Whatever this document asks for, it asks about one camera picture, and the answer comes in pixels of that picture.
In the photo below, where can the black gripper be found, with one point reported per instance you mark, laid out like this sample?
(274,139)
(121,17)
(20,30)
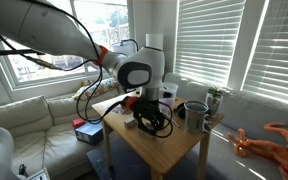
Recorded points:
(149,108)

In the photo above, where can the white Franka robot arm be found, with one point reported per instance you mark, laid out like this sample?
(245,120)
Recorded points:
(50,30)

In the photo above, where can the orange octopus plush toy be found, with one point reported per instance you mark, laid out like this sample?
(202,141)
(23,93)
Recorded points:
(277,151)

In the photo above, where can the thin stick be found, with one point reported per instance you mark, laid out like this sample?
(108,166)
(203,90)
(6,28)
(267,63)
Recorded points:
(176,123)

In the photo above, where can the light wooden table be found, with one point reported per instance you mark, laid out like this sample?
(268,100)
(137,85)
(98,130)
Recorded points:
(164,150)

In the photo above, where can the black round object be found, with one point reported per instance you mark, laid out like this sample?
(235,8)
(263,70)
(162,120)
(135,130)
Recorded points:
(181,110)

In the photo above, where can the translucent white plastic container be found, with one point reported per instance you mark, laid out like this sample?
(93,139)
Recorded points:
(169,93)

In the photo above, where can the papers on table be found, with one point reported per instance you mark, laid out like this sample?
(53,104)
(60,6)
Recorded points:
(114,108)

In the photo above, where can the blue box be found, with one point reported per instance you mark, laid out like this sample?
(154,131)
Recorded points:
(90,132)

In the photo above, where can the floral pillow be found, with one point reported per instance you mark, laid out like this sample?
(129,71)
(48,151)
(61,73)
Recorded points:
(97,87)

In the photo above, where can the glass jar with plant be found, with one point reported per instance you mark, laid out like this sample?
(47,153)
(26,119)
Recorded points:
(214,101)

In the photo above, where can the red box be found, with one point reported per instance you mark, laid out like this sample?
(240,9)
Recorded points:
(78,122)

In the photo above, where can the white cylinder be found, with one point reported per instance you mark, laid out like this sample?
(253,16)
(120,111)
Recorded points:
(154,40)

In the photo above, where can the light grey sofa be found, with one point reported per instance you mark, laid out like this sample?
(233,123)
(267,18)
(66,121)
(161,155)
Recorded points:
(250,113)

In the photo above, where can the narrow white window blind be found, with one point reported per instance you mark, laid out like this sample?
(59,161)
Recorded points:
(207,40)

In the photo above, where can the cream sofa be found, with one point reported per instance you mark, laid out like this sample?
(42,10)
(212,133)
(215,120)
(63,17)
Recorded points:
(34,133)

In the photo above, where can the white flat item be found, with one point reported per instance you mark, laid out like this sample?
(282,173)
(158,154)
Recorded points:
(39,175)

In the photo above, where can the small black object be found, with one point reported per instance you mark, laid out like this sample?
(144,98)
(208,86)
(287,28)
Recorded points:
(23,170)

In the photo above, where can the wide white window blind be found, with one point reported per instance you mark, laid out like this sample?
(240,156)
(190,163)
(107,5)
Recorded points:
(277,50)

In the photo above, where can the black horizontal bar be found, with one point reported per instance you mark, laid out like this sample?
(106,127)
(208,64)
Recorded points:
(14,52)

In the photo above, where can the orange wrist mount bracket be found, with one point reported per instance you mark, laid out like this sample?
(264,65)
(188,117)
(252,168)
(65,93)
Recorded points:
(130,102)

